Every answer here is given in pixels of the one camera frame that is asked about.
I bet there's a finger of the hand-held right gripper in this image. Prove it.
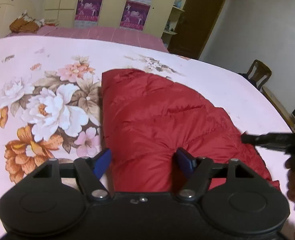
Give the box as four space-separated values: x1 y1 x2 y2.
240 132 288 153

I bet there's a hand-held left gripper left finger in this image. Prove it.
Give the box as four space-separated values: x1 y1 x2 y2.
32 148 112 202

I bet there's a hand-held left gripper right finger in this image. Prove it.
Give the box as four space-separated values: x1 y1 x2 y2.
176 147 255 202

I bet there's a red puffer jacket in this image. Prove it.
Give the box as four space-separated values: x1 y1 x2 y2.
101 68 280 193

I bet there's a person's right hand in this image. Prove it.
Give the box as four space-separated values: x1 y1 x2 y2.
284 154 295 202

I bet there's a wooden chair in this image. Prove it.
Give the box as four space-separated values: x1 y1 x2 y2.
238 59 272 90

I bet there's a pink floral bed sheet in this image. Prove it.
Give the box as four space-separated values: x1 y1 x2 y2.
0 35 295 240

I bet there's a pink checked blanket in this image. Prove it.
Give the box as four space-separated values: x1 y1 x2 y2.
6 26 169 53

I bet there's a brown wooden door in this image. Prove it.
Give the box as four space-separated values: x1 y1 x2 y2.
167 0 229 60

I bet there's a cream corner shelf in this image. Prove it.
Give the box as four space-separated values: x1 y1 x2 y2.
161 0 195 51

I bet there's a cream wardrobe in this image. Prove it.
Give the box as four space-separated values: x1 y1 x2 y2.
44 0 183 39

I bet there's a cream wooden headboard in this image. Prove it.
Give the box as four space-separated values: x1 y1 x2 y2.
0 0 38 42

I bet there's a wooden bed frame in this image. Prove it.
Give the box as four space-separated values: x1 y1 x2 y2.
262 86 295 133

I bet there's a purple wall poster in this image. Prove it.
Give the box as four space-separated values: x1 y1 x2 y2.
74 0 104 28
120 0 150 31

